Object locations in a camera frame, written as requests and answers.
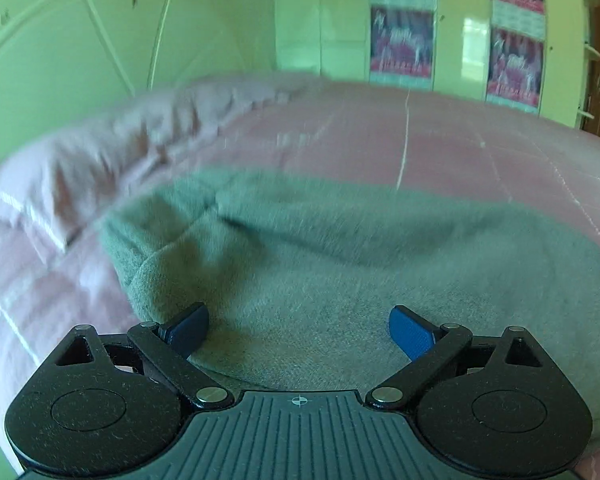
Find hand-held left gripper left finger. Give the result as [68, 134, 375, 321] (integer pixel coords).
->
[52, 301, 236, 409]

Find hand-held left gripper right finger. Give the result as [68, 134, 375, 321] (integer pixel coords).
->
[366, 305, 547, 409]

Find grey pants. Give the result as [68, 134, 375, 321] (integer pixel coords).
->
[100, 167, 600, 455]

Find pink pillow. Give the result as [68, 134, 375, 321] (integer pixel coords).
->
[180, 71, 313, 128]
[0, 102, 236, 257]

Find bed with pink checked sheet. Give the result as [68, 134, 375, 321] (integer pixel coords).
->
[0, 77, 600, 480]

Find cream corner shelf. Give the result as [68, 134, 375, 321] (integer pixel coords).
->
[577, 0, 600, 122]

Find cream wooden headboard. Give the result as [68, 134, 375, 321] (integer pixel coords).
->
[0, 0, 277, 173]

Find cream glossy wardrobe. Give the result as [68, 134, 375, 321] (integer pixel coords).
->
[272, 0, 592, 131]

